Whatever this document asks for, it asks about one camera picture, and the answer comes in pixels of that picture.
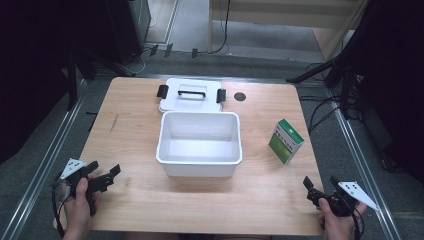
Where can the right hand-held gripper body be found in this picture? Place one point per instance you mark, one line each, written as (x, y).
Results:
(355, 193)

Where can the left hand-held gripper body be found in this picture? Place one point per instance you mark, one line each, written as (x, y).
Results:
(76, 169)

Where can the green and white carton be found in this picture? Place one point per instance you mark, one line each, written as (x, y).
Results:
(283, 145)

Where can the white plastic storage box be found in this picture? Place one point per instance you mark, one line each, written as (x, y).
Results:
(199, 146)

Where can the person's right hand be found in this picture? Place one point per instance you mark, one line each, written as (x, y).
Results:
(336, 226)

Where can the person's left hand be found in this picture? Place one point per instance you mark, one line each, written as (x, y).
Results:
(78, 210)

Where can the black tripod stand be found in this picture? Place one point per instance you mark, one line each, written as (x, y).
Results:
(71, 76)
(336, 71)

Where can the black round table grommet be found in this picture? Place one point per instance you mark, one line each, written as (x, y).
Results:
(240, 97)

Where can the dark curtain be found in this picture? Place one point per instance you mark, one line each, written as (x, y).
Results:
(393, 83)
(30, 66)

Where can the black cabinet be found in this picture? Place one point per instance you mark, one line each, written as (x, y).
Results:
(130, 30)

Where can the metal floor rail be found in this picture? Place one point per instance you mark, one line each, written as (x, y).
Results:
(43, 166)
(361, 166)

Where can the light wooden frame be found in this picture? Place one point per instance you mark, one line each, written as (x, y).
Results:
(283, 13)

